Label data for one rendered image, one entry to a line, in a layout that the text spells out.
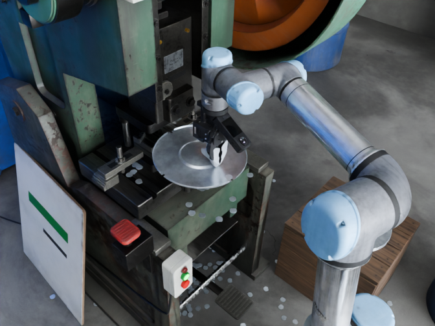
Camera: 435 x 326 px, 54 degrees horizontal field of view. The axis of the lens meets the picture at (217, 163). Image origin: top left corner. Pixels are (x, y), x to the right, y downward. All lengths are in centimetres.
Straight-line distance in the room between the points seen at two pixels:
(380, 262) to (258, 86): 93
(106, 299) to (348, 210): 132
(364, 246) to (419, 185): 183
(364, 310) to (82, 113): 99
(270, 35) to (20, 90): 80
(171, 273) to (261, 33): 77
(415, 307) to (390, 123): 137
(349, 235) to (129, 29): 63
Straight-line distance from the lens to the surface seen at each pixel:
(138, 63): 105
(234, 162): 129
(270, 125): 279
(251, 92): 97
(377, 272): 167
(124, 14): 98
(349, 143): 93
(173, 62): 120
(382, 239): 176
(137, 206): 127
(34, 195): 179
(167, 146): 133
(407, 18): 446
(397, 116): 315
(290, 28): 133
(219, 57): 104
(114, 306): 187
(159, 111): 123
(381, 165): 89
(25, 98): 148
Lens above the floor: 163
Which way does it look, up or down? 42 degrees down
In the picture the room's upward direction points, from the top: 3 degrees clockwise
